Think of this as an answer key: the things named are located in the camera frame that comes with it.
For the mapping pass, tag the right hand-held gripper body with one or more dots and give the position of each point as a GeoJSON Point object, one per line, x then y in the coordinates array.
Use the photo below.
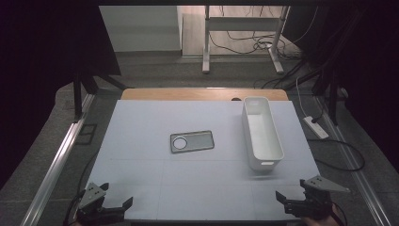
{"type": "Point", "coordinates": [315, 196]}

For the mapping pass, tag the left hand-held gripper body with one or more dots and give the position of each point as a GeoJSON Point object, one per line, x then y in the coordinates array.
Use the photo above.
{"type": "Point", "coordinates": [92, 205]}

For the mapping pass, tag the white plastic storage bin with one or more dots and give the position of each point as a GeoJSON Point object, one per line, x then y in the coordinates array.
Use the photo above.
{"type": "Point", "coordinates": [263, 133]}

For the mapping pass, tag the dark phone case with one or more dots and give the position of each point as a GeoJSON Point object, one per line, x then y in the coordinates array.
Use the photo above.
{"type": "Point", "coordinates": [197, 141]}

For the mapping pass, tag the person's right hand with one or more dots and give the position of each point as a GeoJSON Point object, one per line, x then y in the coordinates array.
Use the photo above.
{"type": "Point", "coordinates": [334, 216]}

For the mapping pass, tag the white power strip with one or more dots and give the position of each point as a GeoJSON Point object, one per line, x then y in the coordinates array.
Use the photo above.
{"type": "Point", "coordinates": [316, 127]}

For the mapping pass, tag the black plug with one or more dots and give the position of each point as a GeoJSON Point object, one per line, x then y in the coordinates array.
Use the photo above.
{"type": "Point", "coordinates": [316, 118]}

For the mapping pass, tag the pale table cover board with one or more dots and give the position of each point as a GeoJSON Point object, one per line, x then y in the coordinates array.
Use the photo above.
{"type": "Point", "coordinates": [150, 119]}

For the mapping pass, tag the black tripod stand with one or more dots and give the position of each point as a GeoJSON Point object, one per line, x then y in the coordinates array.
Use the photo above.
{"type": "Point", "coordinates": [82, 88]}
{"type": "Point", "coordinates": [331, 91]}

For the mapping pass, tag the black table grommet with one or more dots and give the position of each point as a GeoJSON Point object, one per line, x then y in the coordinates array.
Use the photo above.
{"type": "Point", "coordinates": [236, 99]}

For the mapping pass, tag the black curtain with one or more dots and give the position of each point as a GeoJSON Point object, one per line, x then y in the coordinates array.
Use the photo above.
{"type": "Point", "coordinates": [373, 62]}
{"type": "Point", "coordinates": [44, 62]}

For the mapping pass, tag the aluminium floor rail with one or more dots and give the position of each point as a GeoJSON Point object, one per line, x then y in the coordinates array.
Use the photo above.
{"type": "Point", "coordinates": [354, 163]}
{"type": "Point", "coordinates": [56, 163]}

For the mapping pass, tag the white metal desk frame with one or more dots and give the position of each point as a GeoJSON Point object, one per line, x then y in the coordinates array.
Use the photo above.
{"type": "Point", "coordinates": [241, 23]}

